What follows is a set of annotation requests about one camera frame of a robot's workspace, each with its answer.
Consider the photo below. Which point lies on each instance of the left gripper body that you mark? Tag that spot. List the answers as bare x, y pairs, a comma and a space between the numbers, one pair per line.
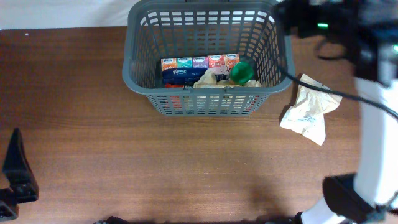
20, 189

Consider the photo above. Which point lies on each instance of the orange pasta package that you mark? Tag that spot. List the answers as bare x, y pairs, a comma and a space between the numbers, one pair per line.
227, 101

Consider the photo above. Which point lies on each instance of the blue tissue box pack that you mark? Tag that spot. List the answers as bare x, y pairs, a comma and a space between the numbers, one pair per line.
188, 70

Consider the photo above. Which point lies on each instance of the beige snack bag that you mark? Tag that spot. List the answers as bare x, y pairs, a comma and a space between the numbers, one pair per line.
209, 81

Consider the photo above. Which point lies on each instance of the green lid spice jar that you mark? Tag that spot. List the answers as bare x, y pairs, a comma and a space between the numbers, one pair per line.
241, 73

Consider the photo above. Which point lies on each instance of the grey plastic laundry basket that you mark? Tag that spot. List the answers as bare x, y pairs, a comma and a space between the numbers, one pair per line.
176, 29

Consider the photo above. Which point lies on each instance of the cream paper pouch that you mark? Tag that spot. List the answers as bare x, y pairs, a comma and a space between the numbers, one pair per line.
306, 116

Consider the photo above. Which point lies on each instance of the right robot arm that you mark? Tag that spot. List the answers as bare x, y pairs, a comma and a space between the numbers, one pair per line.
368, 30

